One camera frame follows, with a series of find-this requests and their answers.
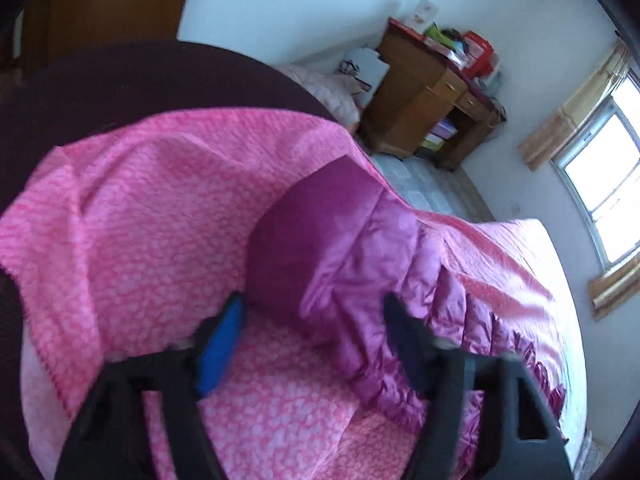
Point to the magenta quilted down jacket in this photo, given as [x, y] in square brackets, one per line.
[321, 261]

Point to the pink patterned bed sheet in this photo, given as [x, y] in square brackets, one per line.
[124, 242]

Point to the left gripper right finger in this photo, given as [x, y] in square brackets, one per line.
[518, 436]

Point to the white printed paper bag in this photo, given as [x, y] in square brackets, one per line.
[366, 66]

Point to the right beige curtain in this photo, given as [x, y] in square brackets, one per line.
[615, 286]

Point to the white card on desk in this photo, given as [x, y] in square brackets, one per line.
[421, 17]

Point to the red box on desk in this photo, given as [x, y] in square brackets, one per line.
[482, 60]

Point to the beige curtain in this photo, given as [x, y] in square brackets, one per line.
[615, 286]
[565, 123]

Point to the brown wooden desk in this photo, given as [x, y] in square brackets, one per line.
[421, 89]

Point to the green item on desk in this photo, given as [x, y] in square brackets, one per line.
[448, 37]

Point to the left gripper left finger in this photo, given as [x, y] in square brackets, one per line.
[108, 438]

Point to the pink quilted blanket on floor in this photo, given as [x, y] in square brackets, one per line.
[337, 92]

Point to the brown wooden wardrobe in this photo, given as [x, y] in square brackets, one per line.
[52, 29]

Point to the left beige curtain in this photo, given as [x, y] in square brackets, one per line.
[565, 123]

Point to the window with white frame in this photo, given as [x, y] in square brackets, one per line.
[600, 168]

